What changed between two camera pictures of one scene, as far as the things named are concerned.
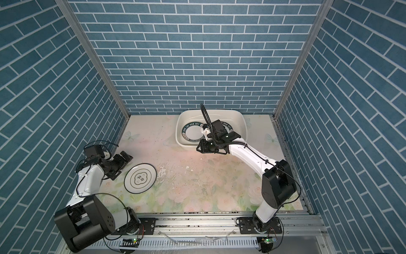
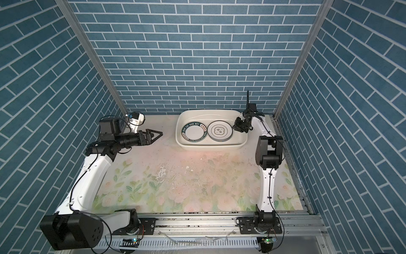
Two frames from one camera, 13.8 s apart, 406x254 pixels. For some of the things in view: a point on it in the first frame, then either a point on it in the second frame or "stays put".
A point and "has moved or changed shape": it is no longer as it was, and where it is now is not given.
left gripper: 121,161 -> 147,141
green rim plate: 228,127 has moved or changed shape
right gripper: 204,148 -> 237,126
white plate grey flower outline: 139,178 -> 220,129
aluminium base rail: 220,234 stays put
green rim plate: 191,132 stays put
